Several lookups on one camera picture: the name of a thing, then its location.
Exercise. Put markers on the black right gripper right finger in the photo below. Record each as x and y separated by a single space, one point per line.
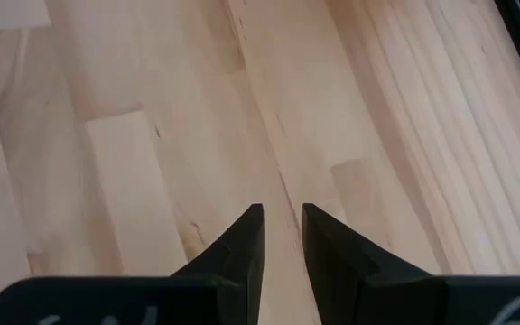
377 298

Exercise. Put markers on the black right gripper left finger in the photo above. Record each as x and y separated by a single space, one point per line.
197 300

